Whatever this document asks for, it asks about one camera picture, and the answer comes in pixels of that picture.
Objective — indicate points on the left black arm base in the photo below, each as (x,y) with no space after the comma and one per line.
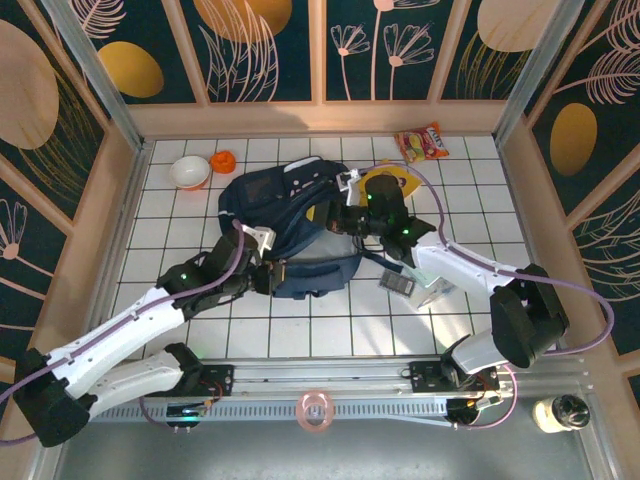
(220,380)

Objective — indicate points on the white orange bowl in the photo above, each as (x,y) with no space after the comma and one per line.
(190,171)

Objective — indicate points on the yellow book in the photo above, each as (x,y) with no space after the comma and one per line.
(407,182)

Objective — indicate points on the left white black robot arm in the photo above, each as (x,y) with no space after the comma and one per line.
(115,335)

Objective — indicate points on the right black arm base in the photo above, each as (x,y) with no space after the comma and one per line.
(425,375)

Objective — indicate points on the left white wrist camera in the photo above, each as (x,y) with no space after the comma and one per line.
(262,237)

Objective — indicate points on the aluminium corner post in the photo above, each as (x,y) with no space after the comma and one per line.
(100,80)
(535,70)

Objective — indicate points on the white bottle black cap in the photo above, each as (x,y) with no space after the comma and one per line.
(555,414)

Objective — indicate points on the black controller board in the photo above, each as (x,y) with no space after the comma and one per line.
(185,414)
(467,412)

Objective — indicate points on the navy blue backpack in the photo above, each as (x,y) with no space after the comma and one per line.
(300,250)

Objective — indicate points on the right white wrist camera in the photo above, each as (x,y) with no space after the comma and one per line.
(350,192)

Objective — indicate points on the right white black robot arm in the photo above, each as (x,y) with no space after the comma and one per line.
(460,270)

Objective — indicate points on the aluminium rail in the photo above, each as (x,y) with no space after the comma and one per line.
(325,372)

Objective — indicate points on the pink tape roll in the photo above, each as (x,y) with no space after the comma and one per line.
(315,410)

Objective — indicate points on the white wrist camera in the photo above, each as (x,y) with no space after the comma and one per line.
(262,237)
(350,192)

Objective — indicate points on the orange snack bag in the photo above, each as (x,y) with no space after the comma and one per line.
(421,142)

